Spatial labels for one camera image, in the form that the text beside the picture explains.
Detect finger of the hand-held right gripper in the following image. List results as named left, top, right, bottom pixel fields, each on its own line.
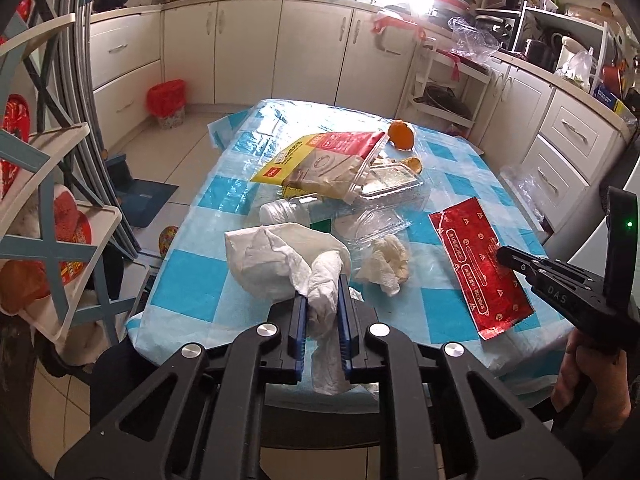
left=496, top=245, right=552, bottom=287

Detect black lidded pan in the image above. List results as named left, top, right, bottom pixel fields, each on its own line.
left=415, top=85, right=473, bottom=118

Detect red foil wrapper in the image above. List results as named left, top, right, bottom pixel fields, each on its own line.
left=428, top=197, right=536, bottom=342

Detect clear plastic clamshell container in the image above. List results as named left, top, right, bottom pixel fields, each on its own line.
left=330, top=160, right=432, bottom=256

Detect white and blue shelf rack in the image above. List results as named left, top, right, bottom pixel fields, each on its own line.
left=0, top=10, right=151, bottom=361

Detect red package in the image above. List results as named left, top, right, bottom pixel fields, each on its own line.
left=50, top=185, right=96, bottom=281

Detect white counter shelf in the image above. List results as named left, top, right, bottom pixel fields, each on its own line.
left=517, top=4, right=618, bottom=88

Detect white bag of vegetables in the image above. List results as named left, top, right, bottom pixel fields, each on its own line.
left=555, top=49, right=596, bottom=92

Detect clear plastic bottle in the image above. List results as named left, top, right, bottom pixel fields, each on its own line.
left=258, top=194, right=361, bottom=233

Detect colourful snack packet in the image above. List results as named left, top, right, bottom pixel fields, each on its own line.
left=157, top=225, right=180, bottom=256

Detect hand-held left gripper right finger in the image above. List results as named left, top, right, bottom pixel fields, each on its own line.
left=338, top=274, right=585, bottom=480

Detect white drawer cabinet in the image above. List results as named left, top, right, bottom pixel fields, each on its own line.
left=470, top=55, right=636, bottom=233

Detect white trolley rack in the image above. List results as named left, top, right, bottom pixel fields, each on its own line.
left=410, top=42, right=493, bottom=141

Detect red-lined waste basket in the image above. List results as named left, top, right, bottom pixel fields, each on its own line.
left=146, top=80, right=187, bottom=130

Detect blue dustpan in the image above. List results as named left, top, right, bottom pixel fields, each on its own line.
left=106, top=154, right=180, bottom=228

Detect white tissue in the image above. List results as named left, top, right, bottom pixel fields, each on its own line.
left=354, top=234, right=412, bottom=297

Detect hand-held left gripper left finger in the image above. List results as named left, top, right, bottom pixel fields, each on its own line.
left=55, top=294, right=308, bottom=480

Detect white kettle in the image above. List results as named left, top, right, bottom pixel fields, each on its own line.
left=560, top=35, right=585, bottom=70

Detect yellow and red snack bag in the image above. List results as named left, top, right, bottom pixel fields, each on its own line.
left=249, top=131, right=388, bottom=206

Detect white paper towel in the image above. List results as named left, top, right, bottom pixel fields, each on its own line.
left=224, top=224, right=381, bottom=397

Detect white base cabinets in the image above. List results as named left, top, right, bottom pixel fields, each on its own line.
left=89, top=0, right=426, bottom=128

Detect blue box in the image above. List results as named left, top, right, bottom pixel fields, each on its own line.
left=592, top=85, right=636, bottom=116

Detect clear plastic bag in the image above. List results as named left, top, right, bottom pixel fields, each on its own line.
left=447, top=16, right=501, bottom=68
left=500, top=162, right=551, bottom=231

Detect blue checkered plastic tablecloth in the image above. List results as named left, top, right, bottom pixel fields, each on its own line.
left=125, top=97, right=576, bottom=401

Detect person's right hand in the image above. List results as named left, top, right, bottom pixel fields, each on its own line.
left=550, top=332, right=632, bottom=433

